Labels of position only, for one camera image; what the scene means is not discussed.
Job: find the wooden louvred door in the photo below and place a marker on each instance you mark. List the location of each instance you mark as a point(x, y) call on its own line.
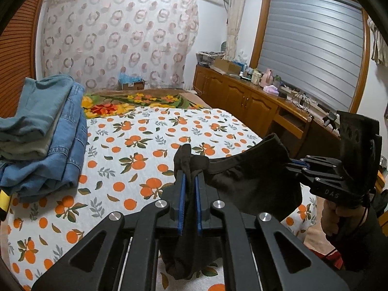
point(18, 60)

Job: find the open cardboard box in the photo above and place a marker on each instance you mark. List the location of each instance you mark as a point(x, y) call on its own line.
point(227, 66)

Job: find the red cloth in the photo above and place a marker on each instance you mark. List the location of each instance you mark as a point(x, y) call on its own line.
point(330, 259)

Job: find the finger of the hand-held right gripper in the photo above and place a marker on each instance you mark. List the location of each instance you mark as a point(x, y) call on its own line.
point(324, 161)
point(309, 172)

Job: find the cardboard box with blue bags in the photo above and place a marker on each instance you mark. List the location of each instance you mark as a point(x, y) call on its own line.
point(131, 82)

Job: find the person's right hand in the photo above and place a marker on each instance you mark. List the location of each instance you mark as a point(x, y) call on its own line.
point(333, 221)

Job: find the green lidded jar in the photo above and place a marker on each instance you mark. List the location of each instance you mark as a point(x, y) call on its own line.
point(277, 81)

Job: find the teal grey folded pants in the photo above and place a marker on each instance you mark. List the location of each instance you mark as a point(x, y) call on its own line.
point(39, 109)

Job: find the pink tissue packet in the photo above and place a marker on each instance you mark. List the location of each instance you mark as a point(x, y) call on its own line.
point(271, 89)

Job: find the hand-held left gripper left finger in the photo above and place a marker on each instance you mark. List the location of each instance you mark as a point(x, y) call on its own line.
point(182, 201)

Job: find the small desk fan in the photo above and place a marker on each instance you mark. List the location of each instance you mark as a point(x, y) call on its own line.
point(224, 47)

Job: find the pale green folded pants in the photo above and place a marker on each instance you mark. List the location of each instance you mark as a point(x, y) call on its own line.
point(24, 148)

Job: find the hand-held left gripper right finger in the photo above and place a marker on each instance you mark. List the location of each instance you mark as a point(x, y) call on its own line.
point(198, 201)

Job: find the black pants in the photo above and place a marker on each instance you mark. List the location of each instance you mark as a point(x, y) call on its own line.
point(257, 182)

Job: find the orange fruit print blanket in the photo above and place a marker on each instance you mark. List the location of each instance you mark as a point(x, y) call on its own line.
point(127, 157)

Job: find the hanging beige garment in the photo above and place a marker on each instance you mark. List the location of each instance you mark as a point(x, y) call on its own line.
point(379, 42)

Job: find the white jar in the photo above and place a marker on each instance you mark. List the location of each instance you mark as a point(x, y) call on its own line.
point(256, 77)

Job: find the cream lace curtain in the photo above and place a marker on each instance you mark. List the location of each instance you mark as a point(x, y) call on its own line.
point(236, 21)

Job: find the wooden cabinet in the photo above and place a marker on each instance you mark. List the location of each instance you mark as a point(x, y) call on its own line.
point(242, 97)

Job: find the grey window blind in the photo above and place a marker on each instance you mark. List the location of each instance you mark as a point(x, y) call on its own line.
point(312, 45)

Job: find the person's right forearm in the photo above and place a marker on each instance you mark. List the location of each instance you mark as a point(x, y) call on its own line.
point(363, 242)

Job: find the pink bottle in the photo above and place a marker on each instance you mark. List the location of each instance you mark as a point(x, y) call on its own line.
point(267, 78)

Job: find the floral blanket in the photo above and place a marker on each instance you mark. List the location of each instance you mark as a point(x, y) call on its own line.
point(121, 103)

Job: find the grey storage basket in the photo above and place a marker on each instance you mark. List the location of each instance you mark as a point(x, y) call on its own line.
point(209, 58)

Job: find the small black stand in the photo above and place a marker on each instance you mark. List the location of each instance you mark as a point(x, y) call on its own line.
point(330, 118)

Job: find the blue denim jeans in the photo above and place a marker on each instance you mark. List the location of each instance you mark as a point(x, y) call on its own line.
point(54, 169)

